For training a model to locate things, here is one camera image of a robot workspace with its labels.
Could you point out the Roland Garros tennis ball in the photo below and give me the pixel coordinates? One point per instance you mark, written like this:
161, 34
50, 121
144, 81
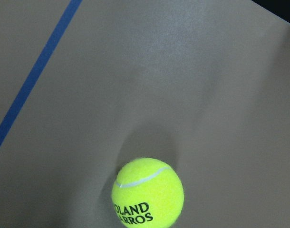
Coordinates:
147, 193

